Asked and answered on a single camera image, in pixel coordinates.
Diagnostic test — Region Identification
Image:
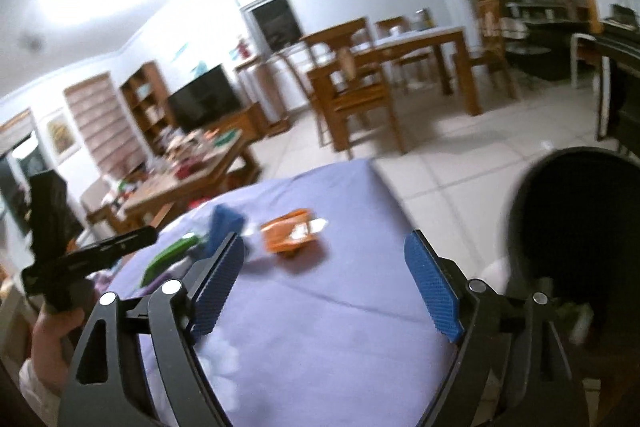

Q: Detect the wooden dining chair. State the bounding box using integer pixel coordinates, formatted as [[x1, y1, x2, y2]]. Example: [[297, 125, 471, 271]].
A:
[[300, 18, 406, 155], [275, 47, 326, 142], [452, 0, 518, 100], [375, 17, 436, 92]]

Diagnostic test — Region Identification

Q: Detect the small framed picture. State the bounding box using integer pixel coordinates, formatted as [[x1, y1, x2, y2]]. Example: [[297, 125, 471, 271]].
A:
[[42, 109, 81, 162]]

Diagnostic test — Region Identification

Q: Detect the wooden armchair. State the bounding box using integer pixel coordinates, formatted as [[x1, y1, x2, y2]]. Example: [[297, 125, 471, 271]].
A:
[[82, 177, 131, 233]]

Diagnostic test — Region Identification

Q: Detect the wooden dining table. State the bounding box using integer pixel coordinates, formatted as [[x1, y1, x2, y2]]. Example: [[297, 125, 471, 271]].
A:
[[307, 26, 483, 118]]

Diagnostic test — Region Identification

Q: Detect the blue snack packet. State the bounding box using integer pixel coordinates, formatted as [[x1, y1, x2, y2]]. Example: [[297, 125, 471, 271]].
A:
[[206, 204, 246, 248]]

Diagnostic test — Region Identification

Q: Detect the dark handbag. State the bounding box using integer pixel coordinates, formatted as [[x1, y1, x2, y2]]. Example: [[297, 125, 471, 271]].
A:
[[612, 0, 638, 25]]

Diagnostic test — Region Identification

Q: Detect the person's left hand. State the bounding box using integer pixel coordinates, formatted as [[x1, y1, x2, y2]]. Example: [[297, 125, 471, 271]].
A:
[[31, 304, 88, 390]]

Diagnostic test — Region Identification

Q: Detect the tall wooden plant stand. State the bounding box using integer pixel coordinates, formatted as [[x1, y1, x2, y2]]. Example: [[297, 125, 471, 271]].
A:
[[235, 54, 291, 138]]

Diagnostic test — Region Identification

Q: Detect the glass balcony door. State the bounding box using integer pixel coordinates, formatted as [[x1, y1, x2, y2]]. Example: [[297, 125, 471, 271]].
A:
[[0, 132, 41, 228]]

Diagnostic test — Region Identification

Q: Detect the wood-trimmed window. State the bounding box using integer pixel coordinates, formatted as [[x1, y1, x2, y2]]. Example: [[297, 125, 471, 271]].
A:
[[231, 0, 306, 52]]

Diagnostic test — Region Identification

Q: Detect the wooden coffee table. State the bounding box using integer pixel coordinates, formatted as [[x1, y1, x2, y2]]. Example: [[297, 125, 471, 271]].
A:
[[122, 129, 261, 228]]

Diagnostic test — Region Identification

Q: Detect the purple floral tablecloth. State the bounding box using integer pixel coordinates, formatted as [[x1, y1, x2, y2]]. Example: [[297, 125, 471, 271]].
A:
[[100, 157, 471, 427]]

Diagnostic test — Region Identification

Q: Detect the striped roller blind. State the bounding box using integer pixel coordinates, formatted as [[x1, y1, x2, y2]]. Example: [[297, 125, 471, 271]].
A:
[[64, 72, 146, 188]]

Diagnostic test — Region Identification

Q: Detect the wooden bookshelf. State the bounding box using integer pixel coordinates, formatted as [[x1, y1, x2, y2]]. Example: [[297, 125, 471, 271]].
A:
[[120, 61, 173, 148]]

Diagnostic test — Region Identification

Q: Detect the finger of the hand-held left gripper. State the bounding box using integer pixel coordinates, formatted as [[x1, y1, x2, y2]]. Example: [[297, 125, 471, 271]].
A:
[[67, 227, 158, 268]]

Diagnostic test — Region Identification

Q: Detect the black television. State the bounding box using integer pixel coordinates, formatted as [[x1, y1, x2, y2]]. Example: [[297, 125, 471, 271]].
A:
[[166, 63, 243, 135]]

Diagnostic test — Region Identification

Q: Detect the wooden television stand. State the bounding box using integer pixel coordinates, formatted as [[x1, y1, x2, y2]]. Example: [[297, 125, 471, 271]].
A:
[[205, 102, 263, 148]]

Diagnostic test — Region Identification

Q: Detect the orange snack packet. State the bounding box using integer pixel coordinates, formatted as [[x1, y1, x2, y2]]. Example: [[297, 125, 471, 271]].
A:
[[260, 208, 328, 260]]

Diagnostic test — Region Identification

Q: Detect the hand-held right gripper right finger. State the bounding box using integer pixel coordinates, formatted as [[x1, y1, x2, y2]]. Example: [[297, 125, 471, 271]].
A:
[[403, 229, 588, 427]]

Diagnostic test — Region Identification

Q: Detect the white stool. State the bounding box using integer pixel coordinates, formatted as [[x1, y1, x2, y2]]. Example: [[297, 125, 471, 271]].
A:
[[570, 32, 611, 90]]

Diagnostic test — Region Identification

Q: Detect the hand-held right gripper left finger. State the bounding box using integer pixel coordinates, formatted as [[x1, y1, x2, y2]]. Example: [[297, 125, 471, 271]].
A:
[[57, 231, 247, 427]]

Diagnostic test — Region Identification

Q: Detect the green packet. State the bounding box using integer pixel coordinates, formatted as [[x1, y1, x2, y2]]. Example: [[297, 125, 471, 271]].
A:
[[140, 234, 201, 288]]

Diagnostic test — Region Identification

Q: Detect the black trash bin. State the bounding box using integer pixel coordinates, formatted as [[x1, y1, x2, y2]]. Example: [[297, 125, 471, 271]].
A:
[[502, 146, 640, 373]]

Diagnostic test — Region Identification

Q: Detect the clutter of small household items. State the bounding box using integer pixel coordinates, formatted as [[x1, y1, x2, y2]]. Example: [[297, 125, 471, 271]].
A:
[[145, 129, 241, 178]]

